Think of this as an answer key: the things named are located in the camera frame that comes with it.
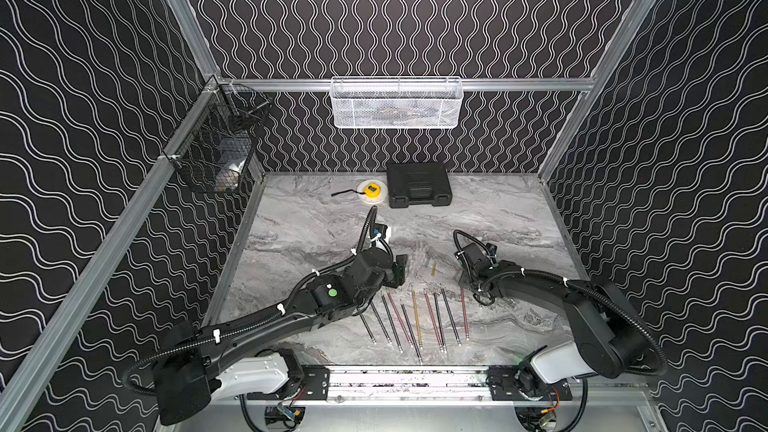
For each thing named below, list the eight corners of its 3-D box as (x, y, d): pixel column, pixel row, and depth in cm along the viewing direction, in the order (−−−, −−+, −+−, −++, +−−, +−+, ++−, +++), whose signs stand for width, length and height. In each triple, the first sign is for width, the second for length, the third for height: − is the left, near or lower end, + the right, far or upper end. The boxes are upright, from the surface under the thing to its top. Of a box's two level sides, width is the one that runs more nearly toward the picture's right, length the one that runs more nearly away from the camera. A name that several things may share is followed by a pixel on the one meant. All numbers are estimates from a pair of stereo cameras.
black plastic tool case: (387, 209, 112) (387, 200, 107) (387, 168, 125) (387, 158, 121) (450, 209, 112) (452, 200, 107) (443, 168, 126) (445, 158, 121)
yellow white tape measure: (357, 204, 114) (356, 199, 112) (358, 184, 120) (358, 179, 118) (388, 204, 114) (388, 199, 112) (388, 184, 120) (388, 179, 118)
